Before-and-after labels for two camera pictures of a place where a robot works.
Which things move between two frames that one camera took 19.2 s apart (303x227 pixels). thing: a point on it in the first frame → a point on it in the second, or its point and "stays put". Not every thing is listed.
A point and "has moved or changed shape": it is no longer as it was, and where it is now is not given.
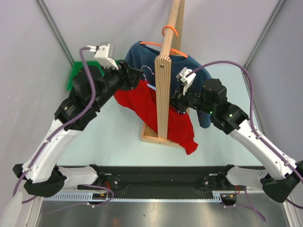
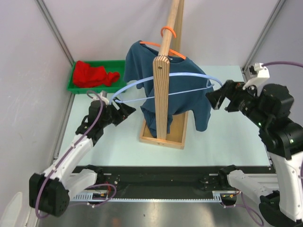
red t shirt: x=144 y=98 has moved or changed shape
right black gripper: x=177 y=102 → x=233 y=91
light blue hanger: x=148 y=85 → x=191 y=74
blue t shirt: x=139 y=56 stays put
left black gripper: x=129 y=81 → x=122 y=113
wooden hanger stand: x=172 y=44 stays put
